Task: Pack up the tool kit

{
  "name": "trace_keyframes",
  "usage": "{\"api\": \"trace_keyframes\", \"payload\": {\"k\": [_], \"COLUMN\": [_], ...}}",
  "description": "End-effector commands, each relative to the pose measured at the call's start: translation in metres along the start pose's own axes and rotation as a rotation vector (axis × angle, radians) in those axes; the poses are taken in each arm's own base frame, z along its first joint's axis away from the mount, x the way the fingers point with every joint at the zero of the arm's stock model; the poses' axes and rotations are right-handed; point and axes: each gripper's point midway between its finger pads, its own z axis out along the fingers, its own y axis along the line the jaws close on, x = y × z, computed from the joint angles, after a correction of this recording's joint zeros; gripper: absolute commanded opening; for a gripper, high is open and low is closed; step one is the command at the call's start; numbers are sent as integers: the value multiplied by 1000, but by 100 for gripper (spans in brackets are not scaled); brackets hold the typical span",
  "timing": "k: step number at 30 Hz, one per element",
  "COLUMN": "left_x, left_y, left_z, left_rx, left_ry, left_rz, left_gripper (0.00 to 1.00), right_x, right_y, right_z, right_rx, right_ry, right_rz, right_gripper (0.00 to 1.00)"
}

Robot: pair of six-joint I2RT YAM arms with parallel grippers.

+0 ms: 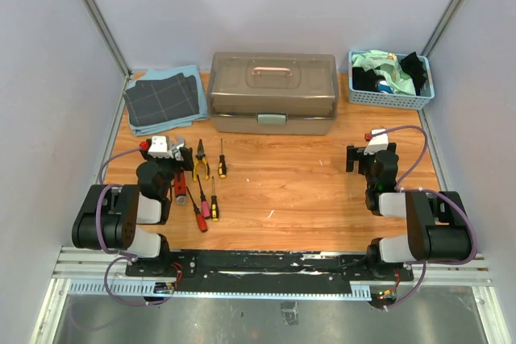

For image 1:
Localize yellow handled pliers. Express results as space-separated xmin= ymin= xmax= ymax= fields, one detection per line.
xmin=192 ymin=139 xmax=210 ymax=182

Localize red handled adjustable wrench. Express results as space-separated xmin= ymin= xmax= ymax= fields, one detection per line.
xmin=169 ymin=136 xmax=187 ymax=205

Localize grey plastic tool box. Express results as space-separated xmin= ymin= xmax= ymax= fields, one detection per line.
xmin=206 ymin=52 xmax=339 ymax=135

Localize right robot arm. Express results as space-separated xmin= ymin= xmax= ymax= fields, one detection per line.
xmin=346 ymin=143 xmax=476 ymax=280

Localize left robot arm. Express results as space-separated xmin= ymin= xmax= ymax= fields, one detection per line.
xmin=71 ymin=142 xmax=194 ymax=277

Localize short yellow black screwdriver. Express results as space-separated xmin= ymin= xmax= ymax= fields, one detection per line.
xmin=218 ymin=139 xmax=227 ymax=179

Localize dark grey checked cloth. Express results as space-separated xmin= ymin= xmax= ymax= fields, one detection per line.
xmin=124 ymin=73 xmax=200 ymax=127

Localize blue plastic basket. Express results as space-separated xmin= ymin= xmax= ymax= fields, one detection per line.
xmin=348 ymin=50 xmax=435 ymax=110

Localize long yellow black screwdriver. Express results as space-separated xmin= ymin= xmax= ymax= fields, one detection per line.
xmin=210 ymin=176 xmax=220 ymax=222

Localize black cloth in basket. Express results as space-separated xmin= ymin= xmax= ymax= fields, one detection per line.
xmin=352 ymin=52 xmax=427 ymax=96

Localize green cloth in basket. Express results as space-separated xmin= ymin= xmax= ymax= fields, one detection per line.
xmin=352 ymin=50 xmax=416 ymax=96

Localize light blue folded cloth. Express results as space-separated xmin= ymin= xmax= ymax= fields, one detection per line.
xmin=124 ymin=65 xmax=209 ymax=136

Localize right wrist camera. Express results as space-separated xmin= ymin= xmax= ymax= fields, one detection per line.
xmin=364 ymin=129 xmax=389 ymax=155

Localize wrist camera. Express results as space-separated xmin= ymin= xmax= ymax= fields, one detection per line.
xmin=364 ymin=129 xmax=389 ymax=155
xmin=139 ymin=135 xmax=173 ymax=159

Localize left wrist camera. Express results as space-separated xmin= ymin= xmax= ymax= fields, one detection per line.
xmin=139 ymin=135 xmax=173 ymax=159

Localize pink handled screwdriver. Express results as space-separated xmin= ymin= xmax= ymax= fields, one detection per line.
xmin=196 ymin=175 xmax=211 ymax=219

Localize red handled screwdriver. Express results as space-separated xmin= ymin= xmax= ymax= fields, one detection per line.
xmin=186 ymin=188 xmax=208 ymax=233

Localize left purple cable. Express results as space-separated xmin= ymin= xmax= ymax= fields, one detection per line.
xmin=98 ymin=146 xmax=178 ymax=331

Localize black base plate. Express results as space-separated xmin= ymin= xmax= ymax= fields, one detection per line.
xmin=129 ymin=250 xmax=414 ymax=296

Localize aluminium frame rail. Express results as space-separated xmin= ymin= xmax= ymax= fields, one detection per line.
xmin=31 ymin=247 xmax=511 ymax=343

